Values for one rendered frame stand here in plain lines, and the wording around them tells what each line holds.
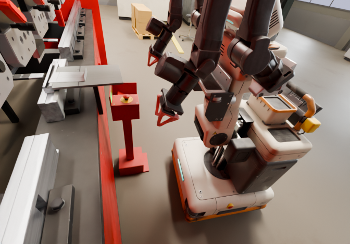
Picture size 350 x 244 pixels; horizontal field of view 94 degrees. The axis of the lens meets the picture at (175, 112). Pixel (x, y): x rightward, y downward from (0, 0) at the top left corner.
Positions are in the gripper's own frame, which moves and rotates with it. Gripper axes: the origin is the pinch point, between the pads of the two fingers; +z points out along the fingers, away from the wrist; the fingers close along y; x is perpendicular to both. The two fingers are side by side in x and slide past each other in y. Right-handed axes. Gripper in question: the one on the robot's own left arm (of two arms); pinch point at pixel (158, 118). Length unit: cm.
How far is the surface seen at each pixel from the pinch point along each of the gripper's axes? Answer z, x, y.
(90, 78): 11.5, -23.5, -26.7
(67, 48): 25, -41, -70
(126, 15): 90, 9, -599
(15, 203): 17.7, -28.4, 21.7
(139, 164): 81, 34, -37
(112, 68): 7.9, -16.3, -36.7
